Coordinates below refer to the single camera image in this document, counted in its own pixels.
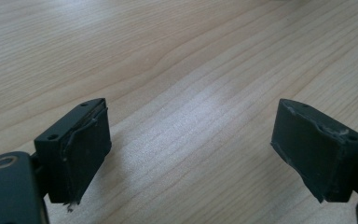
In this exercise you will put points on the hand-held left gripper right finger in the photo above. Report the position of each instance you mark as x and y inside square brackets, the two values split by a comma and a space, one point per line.
[310, 149]

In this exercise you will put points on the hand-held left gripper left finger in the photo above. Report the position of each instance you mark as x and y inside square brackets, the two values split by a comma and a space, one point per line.
[74, 155]

